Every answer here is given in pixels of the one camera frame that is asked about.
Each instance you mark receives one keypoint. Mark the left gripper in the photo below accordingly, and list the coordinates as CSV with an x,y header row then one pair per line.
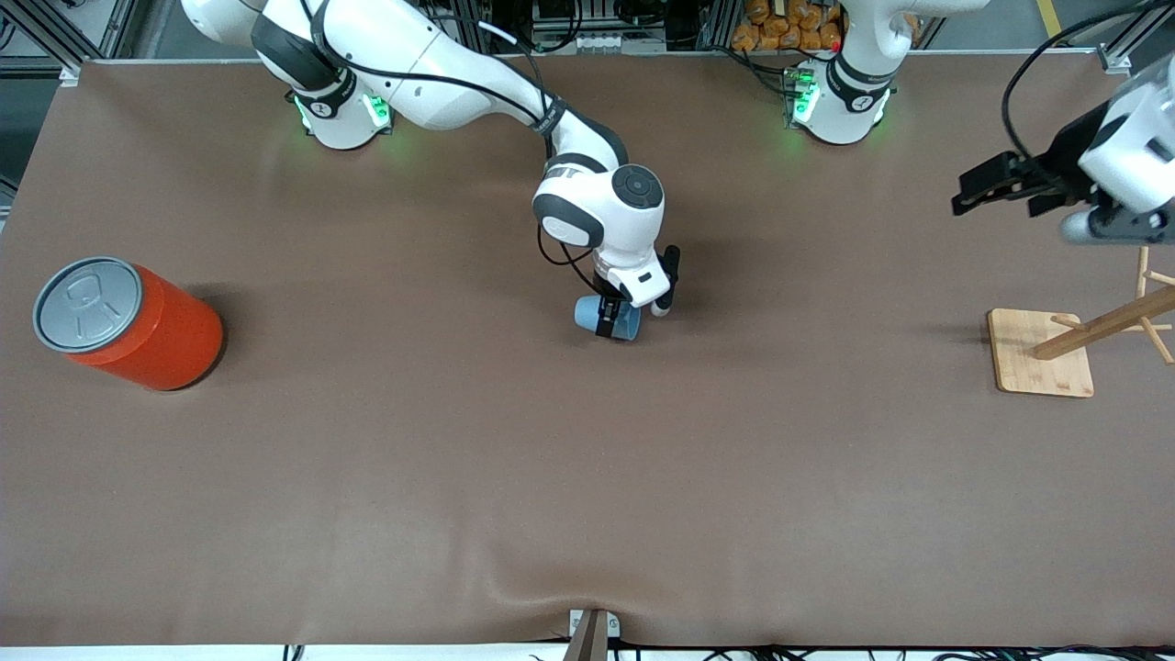
x,y
1067,157

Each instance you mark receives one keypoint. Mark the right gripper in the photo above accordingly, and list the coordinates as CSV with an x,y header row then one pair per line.
x,y
609,312

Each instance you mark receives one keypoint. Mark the light blue plastic cup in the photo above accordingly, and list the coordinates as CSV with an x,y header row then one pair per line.
x,y
586,314

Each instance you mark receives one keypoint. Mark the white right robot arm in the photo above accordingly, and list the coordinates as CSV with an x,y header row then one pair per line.
x,y
441,73

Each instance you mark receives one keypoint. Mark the wooden cup rack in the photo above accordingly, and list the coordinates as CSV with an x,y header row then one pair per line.
x,y
1042,353

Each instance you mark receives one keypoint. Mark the brown table mat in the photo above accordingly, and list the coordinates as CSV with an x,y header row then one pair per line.
x,y
587,459

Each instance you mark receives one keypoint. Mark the pile of orange items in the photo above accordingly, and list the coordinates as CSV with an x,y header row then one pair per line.
x,y
789,32

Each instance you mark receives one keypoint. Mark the white power strip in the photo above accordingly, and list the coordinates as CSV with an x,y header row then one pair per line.
x,y
601,42

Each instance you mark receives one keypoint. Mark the orange can with grey lid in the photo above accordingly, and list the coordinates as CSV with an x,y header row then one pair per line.
x,y
147,330

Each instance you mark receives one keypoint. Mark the metal table corner bracket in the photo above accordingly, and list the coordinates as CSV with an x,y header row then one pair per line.
x,y
69,73
1115,60

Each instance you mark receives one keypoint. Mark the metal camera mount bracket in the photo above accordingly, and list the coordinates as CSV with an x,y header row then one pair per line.
x,y
590,635

